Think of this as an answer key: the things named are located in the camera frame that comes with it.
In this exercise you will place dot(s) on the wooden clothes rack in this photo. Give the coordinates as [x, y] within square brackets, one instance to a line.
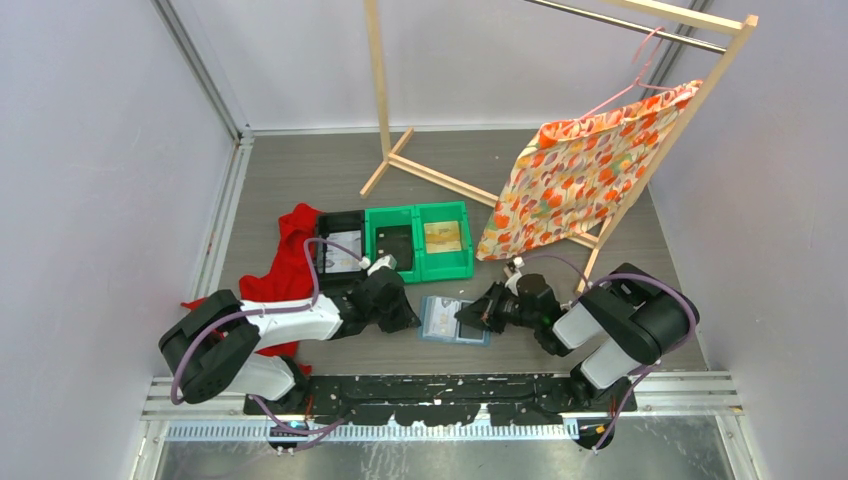
[473, 64]

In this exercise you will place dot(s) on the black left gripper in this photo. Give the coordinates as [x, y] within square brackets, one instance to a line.
[407, 318]

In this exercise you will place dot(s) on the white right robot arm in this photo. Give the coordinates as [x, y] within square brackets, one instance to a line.
[642, 318]

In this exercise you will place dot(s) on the floral orange fabric bag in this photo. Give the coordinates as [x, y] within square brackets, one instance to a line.
[574, 173]

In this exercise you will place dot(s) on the green bin with gold cards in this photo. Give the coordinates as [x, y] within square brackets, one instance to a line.
[453, 265]

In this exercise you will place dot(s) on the dark credit card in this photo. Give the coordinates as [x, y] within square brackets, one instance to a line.
[471, 332]

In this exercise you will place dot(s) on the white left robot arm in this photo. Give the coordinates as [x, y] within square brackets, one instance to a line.
[218, 346]

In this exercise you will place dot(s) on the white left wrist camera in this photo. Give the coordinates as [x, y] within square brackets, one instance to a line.
[370, 267]

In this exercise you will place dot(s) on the blue card holder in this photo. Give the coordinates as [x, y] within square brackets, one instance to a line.
[424, 316]

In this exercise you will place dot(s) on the white silver credit card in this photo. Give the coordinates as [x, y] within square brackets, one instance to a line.
[442, 317]

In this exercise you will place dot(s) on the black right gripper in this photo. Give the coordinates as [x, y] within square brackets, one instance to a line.
[482, 313]

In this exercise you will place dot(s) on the black plastic bin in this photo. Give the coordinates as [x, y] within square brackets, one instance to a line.
[330, 222]

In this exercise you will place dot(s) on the white cards in black bin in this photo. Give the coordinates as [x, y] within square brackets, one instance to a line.
[337, 260]

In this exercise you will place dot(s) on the dark cards stack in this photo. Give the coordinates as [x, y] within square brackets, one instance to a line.
[397, 241]

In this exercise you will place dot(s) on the green bin with dark cards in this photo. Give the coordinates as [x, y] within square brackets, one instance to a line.
[393, 216]

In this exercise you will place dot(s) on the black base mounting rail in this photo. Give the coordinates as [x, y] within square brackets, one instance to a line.
[435, 400]

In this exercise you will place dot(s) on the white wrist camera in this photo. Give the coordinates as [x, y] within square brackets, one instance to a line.
[513, 273]
[370, 267]

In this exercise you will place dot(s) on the gold cards stack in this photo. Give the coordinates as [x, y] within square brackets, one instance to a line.
[442, 237]

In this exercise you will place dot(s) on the pink wire hanger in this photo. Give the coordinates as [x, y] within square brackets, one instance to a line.
[638, 80]

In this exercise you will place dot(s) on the red cloth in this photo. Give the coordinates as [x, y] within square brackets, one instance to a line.
[289, 275]

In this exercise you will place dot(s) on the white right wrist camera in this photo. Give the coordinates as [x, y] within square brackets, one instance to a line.
[513, 273]

